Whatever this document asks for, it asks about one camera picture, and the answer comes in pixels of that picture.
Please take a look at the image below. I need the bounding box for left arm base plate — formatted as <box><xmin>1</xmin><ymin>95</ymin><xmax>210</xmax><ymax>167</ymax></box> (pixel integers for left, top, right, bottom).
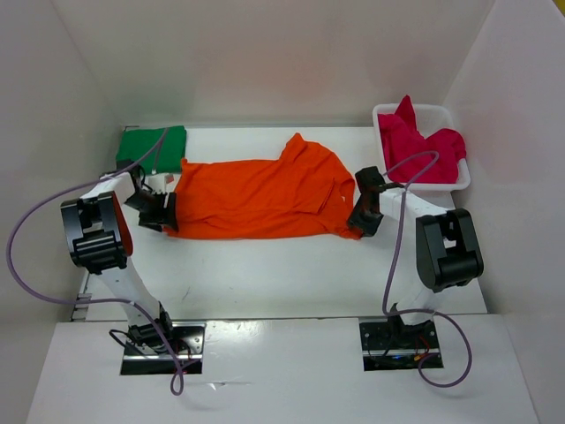
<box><xmin>109</xmin><ymin>322</ymin><xmax>206</xmax><ymax>376</ymax></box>

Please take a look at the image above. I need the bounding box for orange t-shirt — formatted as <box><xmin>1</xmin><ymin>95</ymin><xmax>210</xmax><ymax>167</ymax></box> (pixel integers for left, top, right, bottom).
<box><xmin>167</xmin><ymin>133</ymin><xmax>361</xmax><ymax>240</ymax></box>

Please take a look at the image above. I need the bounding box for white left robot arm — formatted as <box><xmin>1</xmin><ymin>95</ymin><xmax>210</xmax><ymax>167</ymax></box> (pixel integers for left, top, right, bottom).
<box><xmin>60</xmin><ymin>165</ymin><xmax>178</xmax><ymax>354</ymax></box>

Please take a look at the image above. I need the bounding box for white plastic basket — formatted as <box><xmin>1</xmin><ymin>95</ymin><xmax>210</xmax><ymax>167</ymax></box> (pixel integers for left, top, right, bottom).
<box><xmin>372</xmin><ymin>102</ymin><xmax>472</xmax><ymax>193</ymax></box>

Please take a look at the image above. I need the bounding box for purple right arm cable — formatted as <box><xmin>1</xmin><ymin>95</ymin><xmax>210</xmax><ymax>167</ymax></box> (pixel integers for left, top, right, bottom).
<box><xmin>381</xmin><ymin>150</ymin><xmax>472</xmax><ymax>389</ymax></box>

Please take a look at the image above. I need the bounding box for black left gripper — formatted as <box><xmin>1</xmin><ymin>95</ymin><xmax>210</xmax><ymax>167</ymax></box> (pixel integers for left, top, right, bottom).
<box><xmin>124</xmin><ymin>190</ymin><xmax>179</xmax><ymax>232</ymax></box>

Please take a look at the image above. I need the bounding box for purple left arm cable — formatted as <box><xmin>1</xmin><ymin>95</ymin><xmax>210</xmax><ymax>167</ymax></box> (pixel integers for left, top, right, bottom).
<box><xmin>5</xmin><ymin>127</ymin><xmax>189</xmax><ymax>396</ymax></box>

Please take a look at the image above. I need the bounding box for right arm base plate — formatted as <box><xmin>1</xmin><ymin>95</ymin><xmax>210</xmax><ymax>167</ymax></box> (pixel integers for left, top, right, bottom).
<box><xmin>358</xmin><ymin>316</ymin><xmax>443</xmax><ymax>372</ymax></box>

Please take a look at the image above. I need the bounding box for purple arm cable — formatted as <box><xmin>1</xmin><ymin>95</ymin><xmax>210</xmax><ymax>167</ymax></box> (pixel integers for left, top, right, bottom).
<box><xmin>381</xmin><ymin>150</ymin><xmax>472</xmax><ymax>389</ymax></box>
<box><xmin>5</xmin><ymin>127</ymin><xmax>189</xmax><ymax>396</ymax></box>

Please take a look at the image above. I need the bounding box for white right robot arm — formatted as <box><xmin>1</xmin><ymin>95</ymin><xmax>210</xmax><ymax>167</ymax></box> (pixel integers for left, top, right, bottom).
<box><xmin>347</xmin><ymin>166</ymin><xmax>484</xmax><ymax>347</ymax></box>

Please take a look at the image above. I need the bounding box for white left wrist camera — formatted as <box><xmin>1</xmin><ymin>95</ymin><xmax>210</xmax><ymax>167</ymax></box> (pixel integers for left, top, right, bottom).
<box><xmin>145</xmin><ymin>173</ymin><xmax>175</xmax><ymax>193</ymax></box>

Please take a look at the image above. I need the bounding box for pink t-shirt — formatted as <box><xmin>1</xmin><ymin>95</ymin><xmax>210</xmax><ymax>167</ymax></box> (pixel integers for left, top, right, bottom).
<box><xmin>377</xmin><ymin>95</ymin><xmax>466</xmax><ymax>184</ymax></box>

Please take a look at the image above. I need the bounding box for green t-shirt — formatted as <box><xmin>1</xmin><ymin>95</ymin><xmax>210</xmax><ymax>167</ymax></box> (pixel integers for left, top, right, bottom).
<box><xmin>115</xmin><ymin>125</ymin><xmax>187</xmax><ymax>174</ymax></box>

